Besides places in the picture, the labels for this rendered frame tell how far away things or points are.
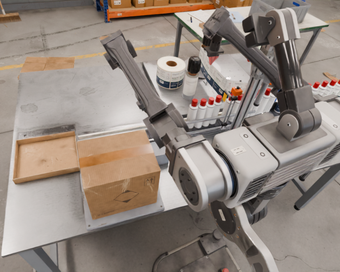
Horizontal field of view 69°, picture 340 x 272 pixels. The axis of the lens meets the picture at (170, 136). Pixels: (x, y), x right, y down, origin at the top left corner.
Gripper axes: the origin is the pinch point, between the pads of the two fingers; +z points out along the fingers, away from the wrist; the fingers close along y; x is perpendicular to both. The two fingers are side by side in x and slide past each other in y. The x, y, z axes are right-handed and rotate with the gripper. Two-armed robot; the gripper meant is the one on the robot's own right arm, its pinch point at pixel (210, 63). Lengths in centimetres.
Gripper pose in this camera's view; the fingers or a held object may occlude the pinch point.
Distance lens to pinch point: 153.8
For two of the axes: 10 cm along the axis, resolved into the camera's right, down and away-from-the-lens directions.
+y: -9.3, 1.9, -3.1
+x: 3.5, 7.2, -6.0
